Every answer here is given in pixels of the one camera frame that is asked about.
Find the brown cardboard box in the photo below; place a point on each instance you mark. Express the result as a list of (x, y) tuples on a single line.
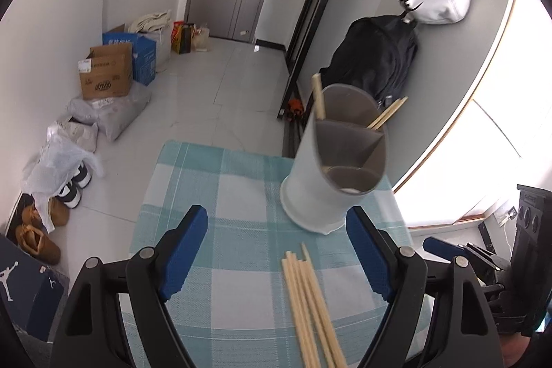
[(108, 79)]

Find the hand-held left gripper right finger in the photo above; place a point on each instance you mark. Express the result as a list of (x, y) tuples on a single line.
[(371, 256)]

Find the grey plastic parcel bag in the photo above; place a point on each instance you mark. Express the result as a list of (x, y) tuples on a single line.
[(84, 109), (125, 113)]

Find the brown boot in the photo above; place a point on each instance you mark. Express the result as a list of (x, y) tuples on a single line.
[(58, 215), (41, 247)]

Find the black door frame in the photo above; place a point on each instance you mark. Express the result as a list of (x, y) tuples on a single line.
[(315, 6)]

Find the black backpack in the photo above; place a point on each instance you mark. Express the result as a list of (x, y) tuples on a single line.
[(375, 57)]

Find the cream cloth tote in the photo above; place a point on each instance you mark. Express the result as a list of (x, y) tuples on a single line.
[(151, 22)]

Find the person's right hand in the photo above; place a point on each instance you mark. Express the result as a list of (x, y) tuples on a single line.
[(515, 353)]

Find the blue cardboard box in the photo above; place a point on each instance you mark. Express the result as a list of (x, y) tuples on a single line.
[(144, 57)]

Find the black yellow paper bag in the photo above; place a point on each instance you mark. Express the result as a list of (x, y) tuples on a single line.
[(186, 42)]

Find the white woven sack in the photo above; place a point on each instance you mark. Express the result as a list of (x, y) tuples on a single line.
[(161, 49)]

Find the white wall charger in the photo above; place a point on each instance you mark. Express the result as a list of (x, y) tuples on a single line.
[(509, 216)]

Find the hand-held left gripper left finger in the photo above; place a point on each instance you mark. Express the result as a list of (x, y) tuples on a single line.
[(183, 251)]

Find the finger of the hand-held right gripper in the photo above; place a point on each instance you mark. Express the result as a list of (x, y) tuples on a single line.
[(440, 249), (496, 292)]

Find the light wooden chopstick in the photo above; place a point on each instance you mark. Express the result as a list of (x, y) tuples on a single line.
[(318, 96), (391, 114), (386, 112)]

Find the dark blue shoe box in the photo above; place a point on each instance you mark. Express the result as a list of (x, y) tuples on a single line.
[(26, 294)]

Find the white grey utensil holder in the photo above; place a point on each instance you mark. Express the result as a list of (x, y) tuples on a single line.
[(310, 187)]

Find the black white sneaker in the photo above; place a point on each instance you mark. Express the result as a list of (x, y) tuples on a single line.
[(69, 195), (82, 176)]

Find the red bag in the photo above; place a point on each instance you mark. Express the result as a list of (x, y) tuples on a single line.
[(176, 36)]

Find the translucent white plastic bag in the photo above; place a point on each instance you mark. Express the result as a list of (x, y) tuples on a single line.
[(51, 169)]

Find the white plastic parcel bag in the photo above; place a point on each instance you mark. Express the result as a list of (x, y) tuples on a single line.
[(75, 135)]

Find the teal checked tablecloth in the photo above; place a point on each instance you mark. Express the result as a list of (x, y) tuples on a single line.
[(241, 200)]

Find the window with wooden frame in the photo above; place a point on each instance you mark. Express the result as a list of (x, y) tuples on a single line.
[(509, 113)]

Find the bundle of wooden chopsticks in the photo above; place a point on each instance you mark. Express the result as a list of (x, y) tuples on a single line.
[(302, 307)]

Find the orange black tool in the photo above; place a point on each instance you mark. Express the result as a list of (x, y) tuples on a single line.
[(294, 109)]

